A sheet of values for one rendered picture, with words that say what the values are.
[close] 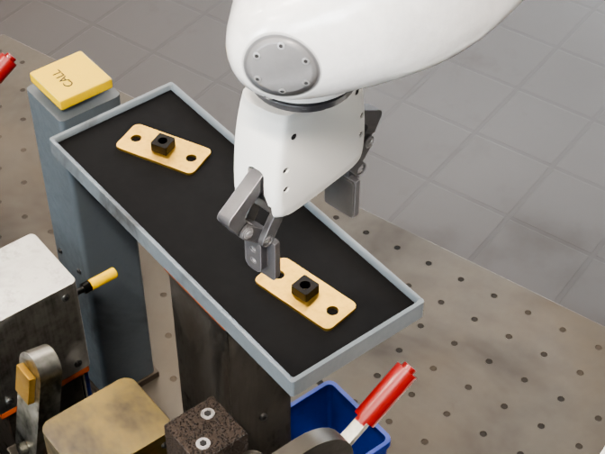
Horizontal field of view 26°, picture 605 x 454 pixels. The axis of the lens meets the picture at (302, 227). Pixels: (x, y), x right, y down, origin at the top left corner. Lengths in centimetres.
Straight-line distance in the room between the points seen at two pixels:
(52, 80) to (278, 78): 56
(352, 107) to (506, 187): 198
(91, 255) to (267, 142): 54
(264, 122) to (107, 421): 33
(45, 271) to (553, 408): 69
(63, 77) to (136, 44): 200
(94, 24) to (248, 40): 262
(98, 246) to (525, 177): 167
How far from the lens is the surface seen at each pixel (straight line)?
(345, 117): 95
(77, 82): 131
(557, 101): 317
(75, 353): 124
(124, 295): 150
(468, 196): 289
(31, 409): 116
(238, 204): 93
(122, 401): 112
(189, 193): 117
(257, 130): 91
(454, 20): 78
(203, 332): 121
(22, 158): 194
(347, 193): 104
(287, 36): 77
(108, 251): 144
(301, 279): 108
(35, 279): 119
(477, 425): 159
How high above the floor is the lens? 196
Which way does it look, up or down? 44 degrees down
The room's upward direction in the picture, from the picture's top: straight up
